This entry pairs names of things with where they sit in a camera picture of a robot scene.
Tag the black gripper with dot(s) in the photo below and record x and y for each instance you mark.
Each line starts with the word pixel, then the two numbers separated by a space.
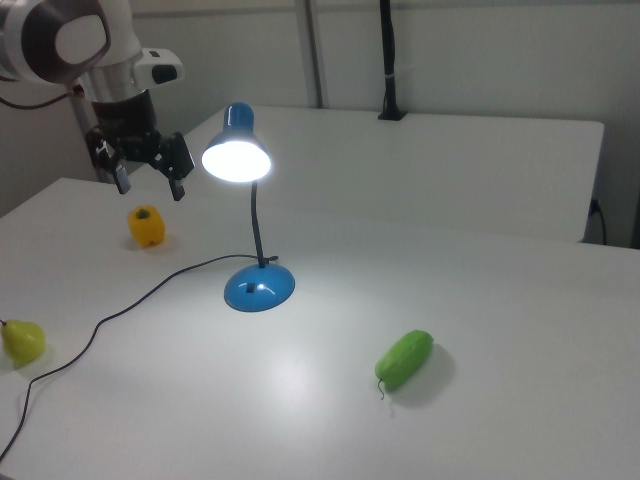
pixel 127 125

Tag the blue desk lamp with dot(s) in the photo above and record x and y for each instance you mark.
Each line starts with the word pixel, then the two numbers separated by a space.
pixel 260 292

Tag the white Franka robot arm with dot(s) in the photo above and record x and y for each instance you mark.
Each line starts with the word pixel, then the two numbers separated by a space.
pixel 30 40

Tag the yellow bell pepper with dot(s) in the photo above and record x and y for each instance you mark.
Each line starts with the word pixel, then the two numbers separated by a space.
pixel 146 227

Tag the yellow-green pear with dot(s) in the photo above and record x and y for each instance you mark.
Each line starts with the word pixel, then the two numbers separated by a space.
pixel 22 342

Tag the black clamped pole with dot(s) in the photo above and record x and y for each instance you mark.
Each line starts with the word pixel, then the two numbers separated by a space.
pixel 391 60

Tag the green cucumber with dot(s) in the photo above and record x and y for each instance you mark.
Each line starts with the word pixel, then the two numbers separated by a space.
pixel 405 360

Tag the grey partition post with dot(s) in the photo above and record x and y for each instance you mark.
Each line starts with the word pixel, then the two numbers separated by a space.
pixel 314 55

